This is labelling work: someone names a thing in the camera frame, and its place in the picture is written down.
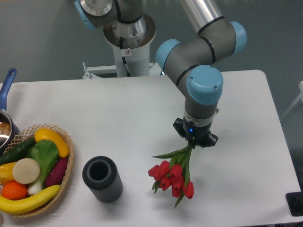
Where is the yellow bell pepper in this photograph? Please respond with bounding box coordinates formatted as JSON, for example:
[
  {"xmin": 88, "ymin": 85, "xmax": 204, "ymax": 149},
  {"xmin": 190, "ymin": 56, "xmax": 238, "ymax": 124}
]
[{"xmin": 0, "ymin": 162, "xmax": 16, "ymax": 185}]

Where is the green cucumber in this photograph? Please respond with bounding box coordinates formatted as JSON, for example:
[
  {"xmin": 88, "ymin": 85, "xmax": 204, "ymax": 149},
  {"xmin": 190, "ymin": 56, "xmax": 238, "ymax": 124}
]
[{"xmin": 0, "ymin": 138, "xmax": 36, "ymax": 165}]

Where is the purple sweet potato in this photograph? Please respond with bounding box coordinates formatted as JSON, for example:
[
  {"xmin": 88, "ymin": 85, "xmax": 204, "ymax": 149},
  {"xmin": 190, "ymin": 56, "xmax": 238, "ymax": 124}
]
[{"xmin": 45, "ymin": 158, "xmax": 68, "ymax": 188}]

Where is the red tulip bouquet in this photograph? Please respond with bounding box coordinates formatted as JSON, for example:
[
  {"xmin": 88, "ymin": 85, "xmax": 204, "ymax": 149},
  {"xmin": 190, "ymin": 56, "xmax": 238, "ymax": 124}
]
[{"xmin": 148, "ymin": 145, "xmax": 195, "ymax": 208}]

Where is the black device at edge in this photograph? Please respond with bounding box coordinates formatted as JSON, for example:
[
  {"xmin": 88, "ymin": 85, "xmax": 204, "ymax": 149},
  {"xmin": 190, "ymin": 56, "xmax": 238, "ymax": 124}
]
[{"xmin": 285, "ymin": 192, "xmax": 303, "ymax": 217}]

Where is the beige round disc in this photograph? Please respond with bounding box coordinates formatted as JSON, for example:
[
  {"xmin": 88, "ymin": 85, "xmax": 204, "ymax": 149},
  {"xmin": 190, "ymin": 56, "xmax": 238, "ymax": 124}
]
[{"xmin": 12, "ymin": 158, "xmax": 40, "ymax": 184}]

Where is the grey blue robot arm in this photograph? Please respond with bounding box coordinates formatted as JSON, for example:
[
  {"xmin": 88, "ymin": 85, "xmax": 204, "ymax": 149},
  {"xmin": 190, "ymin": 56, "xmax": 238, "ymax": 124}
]
[{"xmin": 74, "ymin": 0, "xmax": 247, "ymax": 147}]

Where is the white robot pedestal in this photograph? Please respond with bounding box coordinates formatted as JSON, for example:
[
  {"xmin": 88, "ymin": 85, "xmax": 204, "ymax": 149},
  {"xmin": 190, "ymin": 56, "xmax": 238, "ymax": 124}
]
[{"xmin": 82, "ymin": 12, "xmax": 164, "ymax": 80}]

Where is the orange fruit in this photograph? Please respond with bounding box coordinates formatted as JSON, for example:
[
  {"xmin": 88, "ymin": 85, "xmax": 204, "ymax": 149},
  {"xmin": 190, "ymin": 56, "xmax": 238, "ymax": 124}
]
[{"xmin": 1, "ymin": 181, "xmax": 27, "ymax": 201}]

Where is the blue handled saucepan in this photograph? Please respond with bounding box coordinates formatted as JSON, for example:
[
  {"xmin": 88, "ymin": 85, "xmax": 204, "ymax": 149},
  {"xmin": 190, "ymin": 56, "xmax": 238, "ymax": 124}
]
[{"xmin": 0, "ymin": 68, "xmax": 19, "ymax": 156}]

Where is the white frame at right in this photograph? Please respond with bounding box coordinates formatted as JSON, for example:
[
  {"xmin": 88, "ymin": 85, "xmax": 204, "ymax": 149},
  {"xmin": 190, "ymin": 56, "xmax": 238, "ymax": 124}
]
[{"xmin": 281, "ymin": 81, "xmax": 303, "ymax": 122}]

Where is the green bok choy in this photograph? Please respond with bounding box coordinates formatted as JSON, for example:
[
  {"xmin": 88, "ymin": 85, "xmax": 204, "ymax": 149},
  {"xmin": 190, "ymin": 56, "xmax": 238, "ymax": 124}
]
[{"xmin": 26, "ymin": 140, "xmax": 59, "ymax": 196}]

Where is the woven wicker basket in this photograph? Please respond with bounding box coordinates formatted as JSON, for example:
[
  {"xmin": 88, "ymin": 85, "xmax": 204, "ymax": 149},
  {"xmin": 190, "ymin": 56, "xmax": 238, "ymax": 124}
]
[{"xmin": 5, "ymin": 124, "xmax": 74, "ymax": 218}]

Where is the yellow banana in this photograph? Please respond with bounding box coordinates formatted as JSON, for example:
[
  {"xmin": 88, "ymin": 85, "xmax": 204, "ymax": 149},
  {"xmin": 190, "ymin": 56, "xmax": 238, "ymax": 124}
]
[{"xmin": 0, "ymin": 185, "xmax": 61, "ymax": 215}]

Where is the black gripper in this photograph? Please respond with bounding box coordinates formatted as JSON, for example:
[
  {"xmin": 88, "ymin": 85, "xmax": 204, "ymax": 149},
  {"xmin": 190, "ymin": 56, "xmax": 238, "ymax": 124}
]
[{"xmin": 173, "ymin": 118, "xmax": 218, "ymax": 149}]

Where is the dark grey ribbed vase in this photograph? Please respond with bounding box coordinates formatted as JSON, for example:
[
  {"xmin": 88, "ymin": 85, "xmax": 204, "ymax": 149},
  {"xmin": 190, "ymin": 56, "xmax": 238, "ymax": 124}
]
[{"xmin": 82, "ymin": 156, "xmax": 123, "ymax": 203}]

